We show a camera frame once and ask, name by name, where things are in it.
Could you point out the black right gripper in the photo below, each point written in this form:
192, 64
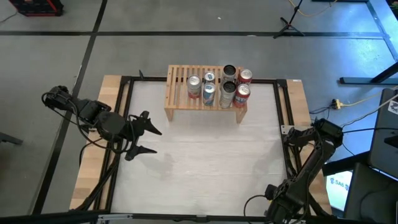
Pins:
281, 214

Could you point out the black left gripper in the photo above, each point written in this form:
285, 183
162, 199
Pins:
130, 132

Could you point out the white and red beverage can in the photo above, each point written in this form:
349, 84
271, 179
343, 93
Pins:
194, 88

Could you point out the blue silver Red Bull can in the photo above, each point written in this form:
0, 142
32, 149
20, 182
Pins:
209, 95
210, 77

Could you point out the orange-red Fanta can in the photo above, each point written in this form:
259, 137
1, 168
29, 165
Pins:
241, 98

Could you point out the red soda can silver lid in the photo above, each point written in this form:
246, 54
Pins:
245, 75

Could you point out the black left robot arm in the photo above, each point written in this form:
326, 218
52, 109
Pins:
84, 112

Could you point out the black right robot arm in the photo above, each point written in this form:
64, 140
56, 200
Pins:
311, 161

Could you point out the light wooden slatted shelf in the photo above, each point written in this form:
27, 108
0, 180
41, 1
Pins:
180, 99

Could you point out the white printed sign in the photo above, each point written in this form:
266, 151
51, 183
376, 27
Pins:
337, 189

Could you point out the dark grey chair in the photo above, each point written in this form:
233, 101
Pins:
373, 199

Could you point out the black side desk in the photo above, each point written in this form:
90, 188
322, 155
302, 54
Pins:
385, 140

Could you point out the dark grey stand foot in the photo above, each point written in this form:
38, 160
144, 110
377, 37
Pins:
9, 138

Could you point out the black desk leg base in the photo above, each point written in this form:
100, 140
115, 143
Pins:
367, 81

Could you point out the black and red crate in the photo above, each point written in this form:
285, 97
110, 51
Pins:
34, 9

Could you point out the black tripod stand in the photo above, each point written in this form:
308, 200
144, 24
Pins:
288, 26

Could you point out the black metal table frame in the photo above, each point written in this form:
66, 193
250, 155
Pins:
264, 81

